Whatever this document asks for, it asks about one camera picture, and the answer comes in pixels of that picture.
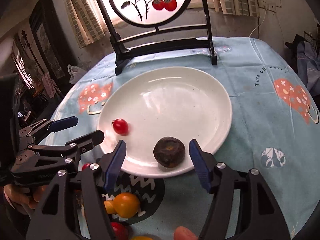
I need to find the red cherry tomato with stem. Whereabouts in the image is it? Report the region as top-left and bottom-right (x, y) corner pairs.
(112, 118), (129, 136)

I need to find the orange round tomato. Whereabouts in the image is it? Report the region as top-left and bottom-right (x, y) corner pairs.
(113, 192), (140, 218)

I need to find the dark water chestnut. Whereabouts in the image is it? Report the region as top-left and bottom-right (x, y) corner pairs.
(153, 137), (185, 168)

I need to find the white oval plate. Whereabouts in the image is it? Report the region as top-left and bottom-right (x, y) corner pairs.
(98, 67), (233, 178)

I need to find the white wall socket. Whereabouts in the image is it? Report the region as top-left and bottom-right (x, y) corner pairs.
(257, 0), (277, 12)

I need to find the white plastic bag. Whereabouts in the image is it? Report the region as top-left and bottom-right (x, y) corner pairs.
(67, 64), (87, 85)

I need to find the right hand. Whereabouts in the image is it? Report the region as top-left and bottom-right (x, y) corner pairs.
(174, 226), (198, 240)

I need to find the blue clothes pile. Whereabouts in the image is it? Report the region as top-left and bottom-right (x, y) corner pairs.
(297, 41), (320, 96)

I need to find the left hand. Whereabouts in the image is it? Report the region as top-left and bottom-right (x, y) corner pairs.
(3, 184), (47, 215)

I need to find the light blue patterned tablecloth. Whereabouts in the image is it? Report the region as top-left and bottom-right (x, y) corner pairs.
(43, 37), (319, 239)

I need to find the white cable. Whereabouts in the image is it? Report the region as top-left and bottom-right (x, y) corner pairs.
(248, 7), (269, 39)

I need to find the small yellow-green tomato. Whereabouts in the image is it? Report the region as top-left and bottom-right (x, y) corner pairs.
(104, 200), (117, 215)

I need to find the left checkered curtain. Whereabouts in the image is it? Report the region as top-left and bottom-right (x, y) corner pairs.
(64, 0), (107, 48)

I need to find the yellow spotted tomato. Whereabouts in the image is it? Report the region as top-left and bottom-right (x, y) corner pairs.
(130, 236), (153, 240)

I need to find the round painted screen on stand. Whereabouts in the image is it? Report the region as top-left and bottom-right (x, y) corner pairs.
(97, 0), (217, 75)

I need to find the dark framed picture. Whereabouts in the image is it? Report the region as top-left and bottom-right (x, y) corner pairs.
(29, 0), (76, 83)

